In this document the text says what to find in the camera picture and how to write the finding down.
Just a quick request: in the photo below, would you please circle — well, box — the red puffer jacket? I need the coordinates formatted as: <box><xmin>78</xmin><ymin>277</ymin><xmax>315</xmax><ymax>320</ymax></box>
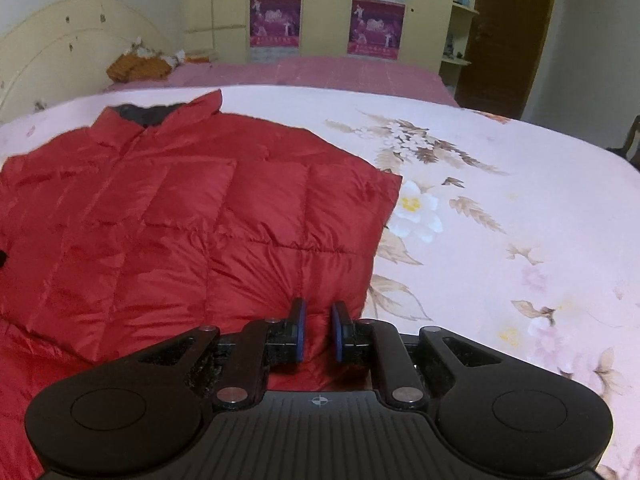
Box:
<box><xmin>0</xmin><ymin>89</ymin><xmax>404</xmax><ymax>480</ymax></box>

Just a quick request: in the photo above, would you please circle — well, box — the floral pink bed sheet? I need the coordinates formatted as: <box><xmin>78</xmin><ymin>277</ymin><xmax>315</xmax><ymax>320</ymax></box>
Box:
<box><xmin>0</xmin><ymin>84</ymin><xmax>640</xmax><ymax>480</ymax></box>

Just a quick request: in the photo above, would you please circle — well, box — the orange cloth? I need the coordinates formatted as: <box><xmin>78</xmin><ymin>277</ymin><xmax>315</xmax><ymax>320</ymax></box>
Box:
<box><xmin>106</xmin><ymin>40</ymin><xmax>187</xmax><ymax>84</ymax></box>

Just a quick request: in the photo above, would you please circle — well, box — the cream bed headboard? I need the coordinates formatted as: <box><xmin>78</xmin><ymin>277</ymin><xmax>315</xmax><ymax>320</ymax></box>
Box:
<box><xmin>0</xmin><ymin>0</ymin><xmax>185</xmax><ymax>123</ymax></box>

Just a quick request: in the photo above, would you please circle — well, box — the cream wardrobe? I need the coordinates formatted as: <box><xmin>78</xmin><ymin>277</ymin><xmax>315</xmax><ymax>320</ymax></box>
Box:
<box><xmin>182</xmin><ymin>0</ymin><xmax>488</xmax><ymax>91</ymax></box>

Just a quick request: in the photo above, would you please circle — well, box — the brown wooden door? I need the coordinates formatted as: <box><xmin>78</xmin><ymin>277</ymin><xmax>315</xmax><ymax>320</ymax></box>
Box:
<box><xmin>454</xmin><ymin>0</ymin><xmax>559</xmax><ymax>121</ymax></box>

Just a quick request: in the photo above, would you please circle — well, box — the plain pink bedspread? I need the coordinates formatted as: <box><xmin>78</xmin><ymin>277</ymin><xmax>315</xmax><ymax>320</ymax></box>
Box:
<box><xmin>102</xmin><ymin>55</ymin><xmax>461</xmax><ymax>108</ymax></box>

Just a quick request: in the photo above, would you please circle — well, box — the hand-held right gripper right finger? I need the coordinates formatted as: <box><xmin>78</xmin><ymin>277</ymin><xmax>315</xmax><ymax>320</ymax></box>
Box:
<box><xmin>331</xmin><ymin>301</ymin><xmax>503</xmax><ymax>412</ymax></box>

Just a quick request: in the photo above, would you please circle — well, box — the dark wooden chair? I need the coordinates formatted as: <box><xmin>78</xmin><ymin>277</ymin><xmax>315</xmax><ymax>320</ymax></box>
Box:
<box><xmin>606</xmin><ymin>115</ymin><xmax>640</xmax><ymax>171</ymax></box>

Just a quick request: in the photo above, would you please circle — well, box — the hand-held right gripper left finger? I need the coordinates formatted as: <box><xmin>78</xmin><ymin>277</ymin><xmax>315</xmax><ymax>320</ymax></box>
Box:
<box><xmin>135</xmin><ymin>297</ymin><xmax>307</xmax><ymax>412</ymax></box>

